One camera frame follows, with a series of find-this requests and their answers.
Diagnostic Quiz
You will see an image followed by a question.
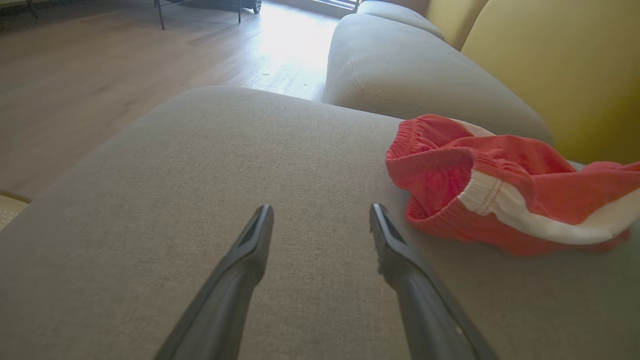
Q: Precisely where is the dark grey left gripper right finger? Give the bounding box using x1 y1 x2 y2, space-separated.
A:
369 202 498 360

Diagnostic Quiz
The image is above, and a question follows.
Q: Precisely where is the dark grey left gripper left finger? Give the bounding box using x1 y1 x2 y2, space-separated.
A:
155 204 275 360

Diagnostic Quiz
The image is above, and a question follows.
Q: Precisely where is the red garment with white stripe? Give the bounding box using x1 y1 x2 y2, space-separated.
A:
385 114 640 257

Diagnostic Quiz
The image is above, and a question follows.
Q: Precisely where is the large grey sofa seat cushion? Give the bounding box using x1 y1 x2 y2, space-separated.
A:
0 85 640 360

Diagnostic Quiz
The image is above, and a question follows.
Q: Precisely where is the beige floor mat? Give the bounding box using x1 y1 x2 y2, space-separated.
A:
0 192 31 231

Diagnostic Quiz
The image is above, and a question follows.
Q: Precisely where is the medium grey sofa seat cushion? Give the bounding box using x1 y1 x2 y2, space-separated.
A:
321 13 556 147

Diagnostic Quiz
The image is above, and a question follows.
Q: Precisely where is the wide yellow sofa backrest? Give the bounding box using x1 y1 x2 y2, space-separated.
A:
461 0 640 166

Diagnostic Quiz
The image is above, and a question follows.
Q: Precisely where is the narrow yellow sofa backrest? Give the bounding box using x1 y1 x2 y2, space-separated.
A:
425 0 490 51

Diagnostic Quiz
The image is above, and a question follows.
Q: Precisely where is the small grey sofa seat cushion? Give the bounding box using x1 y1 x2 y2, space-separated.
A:
356 0 446 41

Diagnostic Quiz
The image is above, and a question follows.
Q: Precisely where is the grey balcony railing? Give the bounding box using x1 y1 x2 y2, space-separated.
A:
312 0 361 11

